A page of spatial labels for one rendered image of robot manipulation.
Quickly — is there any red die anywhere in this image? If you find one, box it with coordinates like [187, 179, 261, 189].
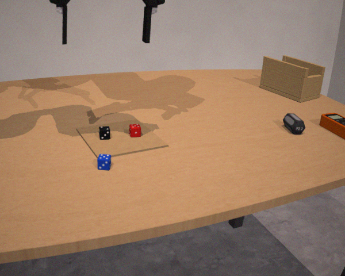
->
[129, 124, 141, 137]

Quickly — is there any tan wooden open box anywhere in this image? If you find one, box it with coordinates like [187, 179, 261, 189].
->
[262, 55, 325, 102]

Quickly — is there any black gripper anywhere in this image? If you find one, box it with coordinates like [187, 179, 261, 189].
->
[49, 0, 165, 44]

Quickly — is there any black die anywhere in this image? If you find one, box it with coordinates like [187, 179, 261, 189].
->
[99, 126, 110, 140]

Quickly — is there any blue die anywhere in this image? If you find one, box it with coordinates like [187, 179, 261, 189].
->
[97, 154, 111, 170]

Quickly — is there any orange pocket multimeter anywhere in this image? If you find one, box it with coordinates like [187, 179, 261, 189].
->
[320, 113, 345, 139]

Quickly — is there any thin tan flat mat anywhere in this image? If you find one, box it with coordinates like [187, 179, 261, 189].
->
[76, 119, 168, 158]

